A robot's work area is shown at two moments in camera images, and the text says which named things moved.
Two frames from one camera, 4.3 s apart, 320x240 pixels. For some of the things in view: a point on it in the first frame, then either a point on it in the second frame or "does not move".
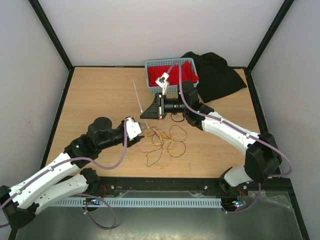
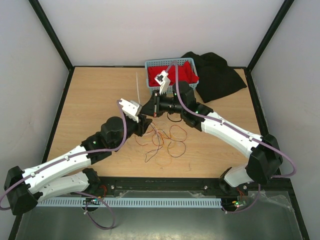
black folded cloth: [215, 78] does not move
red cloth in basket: [187, 74] does not move
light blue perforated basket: [165, 62] does not move
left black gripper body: [130, 143] to [139, 130]
